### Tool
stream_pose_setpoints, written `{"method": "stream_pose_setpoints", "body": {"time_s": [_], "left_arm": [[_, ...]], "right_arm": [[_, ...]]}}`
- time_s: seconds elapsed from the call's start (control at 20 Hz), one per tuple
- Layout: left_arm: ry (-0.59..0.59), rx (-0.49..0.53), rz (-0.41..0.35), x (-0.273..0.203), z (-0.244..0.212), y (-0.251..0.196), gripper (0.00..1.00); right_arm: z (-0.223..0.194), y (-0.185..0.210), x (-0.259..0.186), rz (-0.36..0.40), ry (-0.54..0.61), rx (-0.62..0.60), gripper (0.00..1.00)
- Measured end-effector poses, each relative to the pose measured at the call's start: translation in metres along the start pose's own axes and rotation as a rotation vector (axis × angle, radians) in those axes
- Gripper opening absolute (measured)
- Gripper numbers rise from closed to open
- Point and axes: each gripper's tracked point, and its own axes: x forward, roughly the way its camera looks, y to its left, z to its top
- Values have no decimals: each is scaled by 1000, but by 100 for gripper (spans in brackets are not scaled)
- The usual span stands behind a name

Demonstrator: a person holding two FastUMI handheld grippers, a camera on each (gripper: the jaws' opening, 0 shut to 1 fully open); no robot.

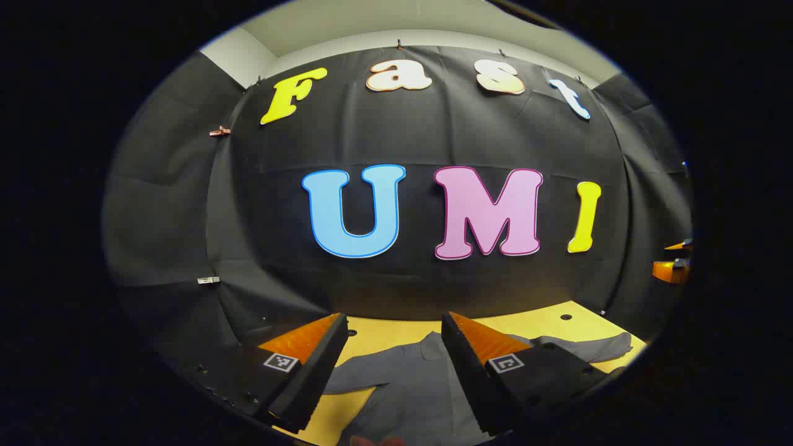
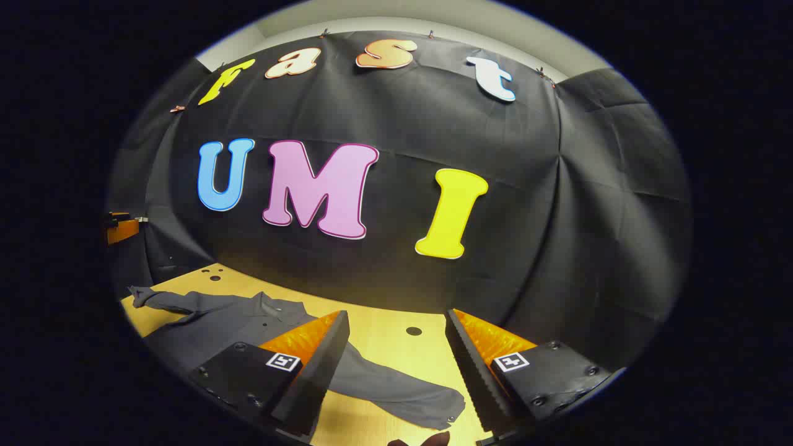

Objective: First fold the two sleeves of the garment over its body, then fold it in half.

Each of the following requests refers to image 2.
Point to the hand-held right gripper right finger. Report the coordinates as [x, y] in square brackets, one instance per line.
[474, 371]

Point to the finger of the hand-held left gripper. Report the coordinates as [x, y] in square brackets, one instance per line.
[121, 230]

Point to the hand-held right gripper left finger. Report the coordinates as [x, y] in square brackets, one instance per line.
[319, 371]

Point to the grey button shirt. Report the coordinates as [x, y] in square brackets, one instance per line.
[235, 319]

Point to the black backdrop cloth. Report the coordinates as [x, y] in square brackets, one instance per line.
[403, 124]

